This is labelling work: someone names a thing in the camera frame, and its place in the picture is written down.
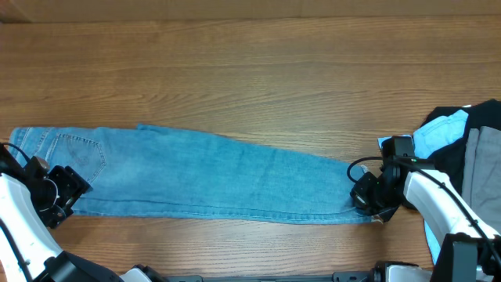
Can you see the blue denim jeans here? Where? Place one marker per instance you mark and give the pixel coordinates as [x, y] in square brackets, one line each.
[152, 171]

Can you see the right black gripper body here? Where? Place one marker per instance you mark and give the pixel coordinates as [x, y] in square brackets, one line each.
[369, 193]

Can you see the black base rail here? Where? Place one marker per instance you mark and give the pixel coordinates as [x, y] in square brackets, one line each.
[274, 277]

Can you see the black garment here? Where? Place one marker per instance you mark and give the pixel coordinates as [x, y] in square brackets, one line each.
[451, 158]

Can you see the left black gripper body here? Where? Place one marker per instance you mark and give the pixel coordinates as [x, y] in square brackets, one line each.
[70, 186]

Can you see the light blue shirt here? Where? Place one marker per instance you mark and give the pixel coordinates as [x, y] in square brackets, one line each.
[441, 131]

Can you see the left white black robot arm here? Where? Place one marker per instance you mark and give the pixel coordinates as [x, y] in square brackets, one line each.
[34, 199]

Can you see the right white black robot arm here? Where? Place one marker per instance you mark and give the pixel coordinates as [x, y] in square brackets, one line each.
[469, 247]

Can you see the grey garment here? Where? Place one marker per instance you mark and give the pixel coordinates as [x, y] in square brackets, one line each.
[481, 174]

